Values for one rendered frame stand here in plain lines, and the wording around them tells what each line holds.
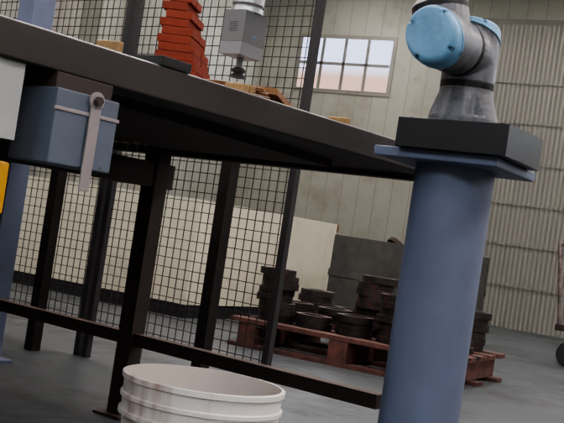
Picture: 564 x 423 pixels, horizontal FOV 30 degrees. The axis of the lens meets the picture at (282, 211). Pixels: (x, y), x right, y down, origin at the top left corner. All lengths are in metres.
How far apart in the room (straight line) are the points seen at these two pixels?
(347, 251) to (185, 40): 4.42
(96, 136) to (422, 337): 0.85
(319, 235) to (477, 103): 6.28
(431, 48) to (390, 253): 5.23
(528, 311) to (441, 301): 9.61
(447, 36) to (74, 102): 0.79
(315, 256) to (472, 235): 6.28
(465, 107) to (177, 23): 1.19
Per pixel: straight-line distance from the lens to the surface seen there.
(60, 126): 1.70
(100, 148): 1.75
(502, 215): 11.94
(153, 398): 1.85
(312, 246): 8.40
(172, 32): 3.17
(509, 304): 11.87
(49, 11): 4.26
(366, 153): 2.39
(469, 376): 5.83
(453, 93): 2.26
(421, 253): 2.22
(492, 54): 2.29
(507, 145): 2.11
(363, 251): 7.37
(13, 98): 1.67
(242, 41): 2.42
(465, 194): 2.21
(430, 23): 2.15
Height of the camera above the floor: 0.66
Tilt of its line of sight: 1 degrees up
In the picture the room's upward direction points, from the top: 9 degrees clockwise
